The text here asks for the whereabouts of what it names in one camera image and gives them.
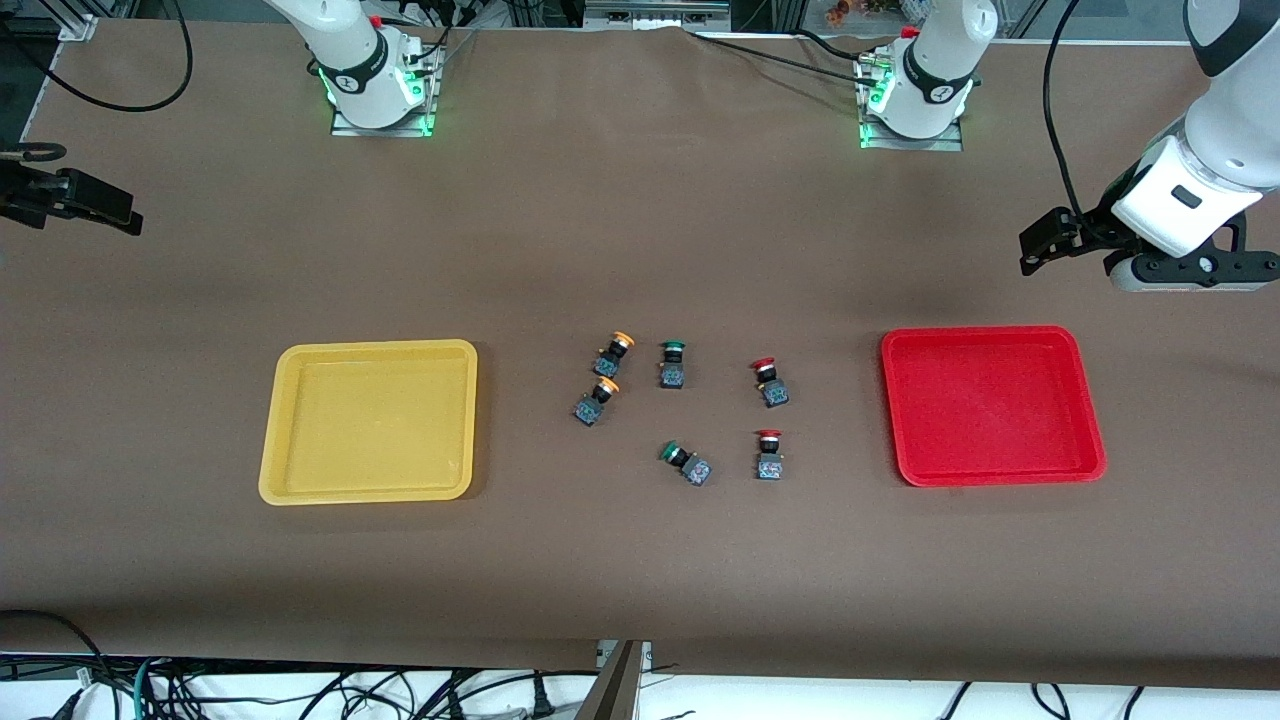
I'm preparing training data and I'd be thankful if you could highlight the dark metal post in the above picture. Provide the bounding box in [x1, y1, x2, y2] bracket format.
[578, 640, 646, 720]

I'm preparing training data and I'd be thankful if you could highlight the long black table cable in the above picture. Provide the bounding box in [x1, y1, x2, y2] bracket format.
[685, 28, 881, 81]

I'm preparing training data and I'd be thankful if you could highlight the colourful floral decoration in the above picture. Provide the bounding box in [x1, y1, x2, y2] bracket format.
[825, 0, 901, 27]

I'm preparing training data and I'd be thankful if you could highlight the aluminium frame corner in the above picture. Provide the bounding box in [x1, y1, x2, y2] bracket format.
[55, 0, 101, 41]

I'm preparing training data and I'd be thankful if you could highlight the red plastic tray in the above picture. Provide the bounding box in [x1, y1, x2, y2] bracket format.
[880, 325, 1108, 488]

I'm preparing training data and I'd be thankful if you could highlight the short black table cable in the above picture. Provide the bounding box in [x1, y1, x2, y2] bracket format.
[795, 28, 873, 59]

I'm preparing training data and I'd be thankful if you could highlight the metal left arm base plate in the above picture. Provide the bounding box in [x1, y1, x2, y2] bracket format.
[858, 50, 966, 153]

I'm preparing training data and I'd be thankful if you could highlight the yellow plastic tray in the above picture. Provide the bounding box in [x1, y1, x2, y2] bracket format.
[258, 339, 479, 506]

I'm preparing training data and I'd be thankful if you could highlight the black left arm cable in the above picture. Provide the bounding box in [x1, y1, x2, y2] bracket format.
[1043, 0, 1091, 219]

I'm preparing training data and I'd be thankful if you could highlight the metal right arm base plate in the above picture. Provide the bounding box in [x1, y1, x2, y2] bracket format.
[330, 40, 443, 138]

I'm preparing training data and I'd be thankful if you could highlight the black floor cable bundle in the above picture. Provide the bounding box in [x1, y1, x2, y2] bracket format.
[150, 660, 561, 720]

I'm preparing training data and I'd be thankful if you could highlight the brown table cover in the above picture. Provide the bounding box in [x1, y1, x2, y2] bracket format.
[0, 20, 1280, 691]

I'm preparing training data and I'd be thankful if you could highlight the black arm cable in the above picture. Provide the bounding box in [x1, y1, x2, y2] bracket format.
[1043, 0, 1091, 219]
[0, 0, 193, 163]

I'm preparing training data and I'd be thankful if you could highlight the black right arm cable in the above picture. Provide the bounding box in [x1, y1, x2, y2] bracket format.
[0, 0, 193, 163]

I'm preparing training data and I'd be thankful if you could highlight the grey metal box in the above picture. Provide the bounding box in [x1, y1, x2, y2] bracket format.
[585, 0, 731, 31]

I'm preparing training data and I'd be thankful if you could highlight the yellow push button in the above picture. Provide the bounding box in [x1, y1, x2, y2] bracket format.
[596, 331, 637, 376]
[573, 377, 621, 428]

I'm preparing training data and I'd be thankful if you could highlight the thick black floor cable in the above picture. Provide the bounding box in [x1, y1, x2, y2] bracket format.
[0, 608, 113, 720]

